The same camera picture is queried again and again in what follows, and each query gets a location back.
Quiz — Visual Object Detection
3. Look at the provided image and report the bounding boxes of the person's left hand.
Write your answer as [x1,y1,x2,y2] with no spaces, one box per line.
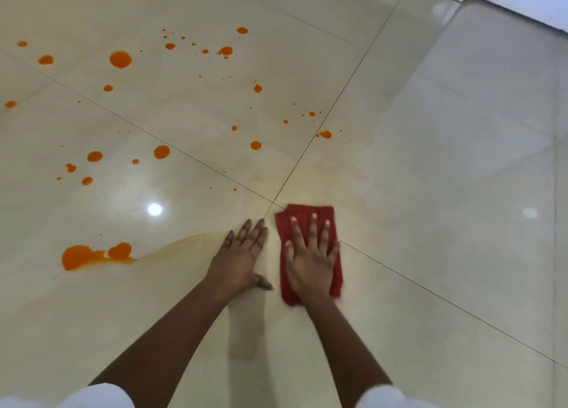
[205,218,274,302]

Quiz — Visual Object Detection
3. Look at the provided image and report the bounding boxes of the orange liquid spill drops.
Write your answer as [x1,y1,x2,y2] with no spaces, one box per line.
[4,27,351,272]

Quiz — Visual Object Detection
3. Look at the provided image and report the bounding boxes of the person's right forearm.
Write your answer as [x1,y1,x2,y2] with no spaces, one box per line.
[305,294,393,408]

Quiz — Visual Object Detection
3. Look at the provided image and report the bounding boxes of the person's right hand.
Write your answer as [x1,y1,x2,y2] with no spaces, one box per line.
[283,213,341,306]

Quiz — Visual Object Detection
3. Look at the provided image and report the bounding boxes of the person's left forearm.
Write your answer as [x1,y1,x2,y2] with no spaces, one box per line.
[88,279,236,408]

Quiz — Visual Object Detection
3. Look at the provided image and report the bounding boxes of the white fluffy garment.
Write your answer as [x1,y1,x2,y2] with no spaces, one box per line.
[0,383,440,408]

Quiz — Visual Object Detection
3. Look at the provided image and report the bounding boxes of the red cloth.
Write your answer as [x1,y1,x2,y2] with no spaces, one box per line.
[274,203,344,307]

